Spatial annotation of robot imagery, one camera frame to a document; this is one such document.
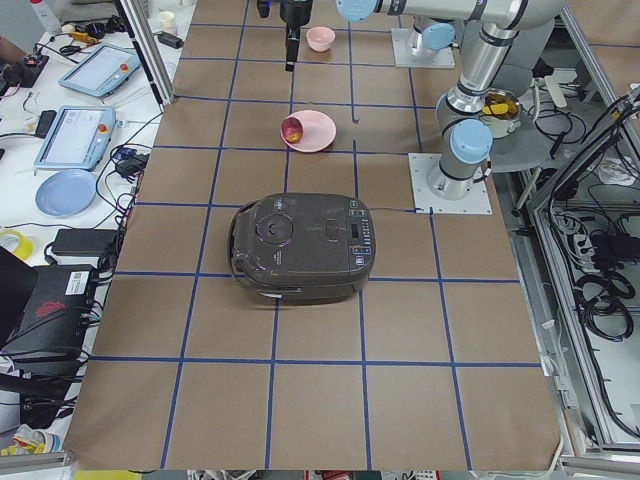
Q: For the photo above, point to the blue teach pendant far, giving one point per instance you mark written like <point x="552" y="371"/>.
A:
<point x="102" y="72"/>

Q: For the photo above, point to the steel pot with yellow items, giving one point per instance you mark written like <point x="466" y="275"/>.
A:
<point x="501" y="113"/>

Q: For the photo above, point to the black power adapter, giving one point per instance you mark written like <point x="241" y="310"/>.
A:
<point x="83" y="242"/>

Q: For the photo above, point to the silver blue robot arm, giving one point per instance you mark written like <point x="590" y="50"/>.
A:
<point x="467" y="140"/>
<point x="431" y="35"/>

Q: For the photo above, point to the red apple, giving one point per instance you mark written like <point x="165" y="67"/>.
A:
<point x="291" y="130"/>

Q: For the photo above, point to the pink bowl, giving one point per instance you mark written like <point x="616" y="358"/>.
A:
<point x="320" y="38"/>

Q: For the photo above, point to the grey chair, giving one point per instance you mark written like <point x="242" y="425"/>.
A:
<point x="525" y="147"/>

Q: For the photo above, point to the aluminium frame post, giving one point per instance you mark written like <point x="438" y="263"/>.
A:
<point x="132" y="14"/>

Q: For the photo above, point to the blue teach pendant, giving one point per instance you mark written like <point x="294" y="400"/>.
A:
<point x="77" y="139"/>
<point x="102" y="72"/>

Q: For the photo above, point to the black computer box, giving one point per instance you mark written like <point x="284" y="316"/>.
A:
<point x="44" y="309"/>

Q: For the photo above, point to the light blue plate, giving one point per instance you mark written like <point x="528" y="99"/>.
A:
<point x="66" y="193"/>

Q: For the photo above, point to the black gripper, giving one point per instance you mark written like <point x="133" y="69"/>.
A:
<point x="292" y="11"/>

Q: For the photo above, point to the blue teach pendant near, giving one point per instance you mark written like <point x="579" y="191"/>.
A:
<point x="77" y="139"/>

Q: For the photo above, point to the dark grey rice cooker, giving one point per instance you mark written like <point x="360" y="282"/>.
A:
<point x="302" y="246"/>

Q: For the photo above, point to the pink plate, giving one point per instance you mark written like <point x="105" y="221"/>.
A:
<point x="319" y="131"/>

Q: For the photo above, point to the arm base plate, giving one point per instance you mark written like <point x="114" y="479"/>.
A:
<point x="403" y="57"/>
<point x="435" y="193"/>

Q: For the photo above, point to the white paper cup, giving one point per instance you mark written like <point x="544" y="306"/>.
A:
<point x="168" y="23"/>

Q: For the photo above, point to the black phone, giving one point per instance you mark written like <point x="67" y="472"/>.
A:
<point x="45" y="121"/>

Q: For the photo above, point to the yellow tape roll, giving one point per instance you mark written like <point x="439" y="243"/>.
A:
<point x="16" y="243"/>

